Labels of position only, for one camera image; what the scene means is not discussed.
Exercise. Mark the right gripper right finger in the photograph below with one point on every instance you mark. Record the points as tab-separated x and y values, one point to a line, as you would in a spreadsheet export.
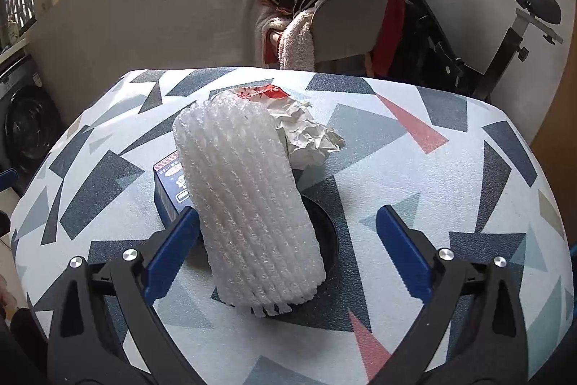
409	250

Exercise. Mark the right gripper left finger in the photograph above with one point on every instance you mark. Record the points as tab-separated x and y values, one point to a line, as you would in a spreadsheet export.
165	252

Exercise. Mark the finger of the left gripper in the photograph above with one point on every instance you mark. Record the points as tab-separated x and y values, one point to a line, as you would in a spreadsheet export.
8	178

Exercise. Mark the blue cardboard box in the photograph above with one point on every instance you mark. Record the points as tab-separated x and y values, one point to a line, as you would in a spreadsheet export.
170	189

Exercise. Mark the white foam fruit net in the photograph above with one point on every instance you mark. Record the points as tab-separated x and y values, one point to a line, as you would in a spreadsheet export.
259	239

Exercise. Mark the white paper wrapper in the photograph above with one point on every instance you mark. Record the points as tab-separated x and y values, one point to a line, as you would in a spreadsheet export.
306	141

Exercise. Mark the person's left hand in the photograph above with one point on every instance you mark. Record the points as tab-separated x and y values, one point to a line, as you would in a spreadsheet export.
8	302

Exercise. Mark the grey washing machine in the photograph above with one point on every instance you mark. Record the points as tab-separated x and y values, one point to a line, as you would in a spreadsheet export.
30	121

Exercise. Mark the geometric patterned table cover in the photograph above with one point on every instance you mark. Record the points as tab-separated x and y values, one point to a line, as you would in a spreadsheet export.
452	167

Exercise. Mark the wooden panel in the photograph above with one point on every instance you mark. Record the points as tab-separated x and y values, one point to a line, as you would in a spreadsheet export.
555	146

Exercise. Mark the black exercise bike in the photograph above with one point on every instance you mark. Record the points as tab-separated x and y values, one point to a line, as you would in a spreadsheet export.
473	19

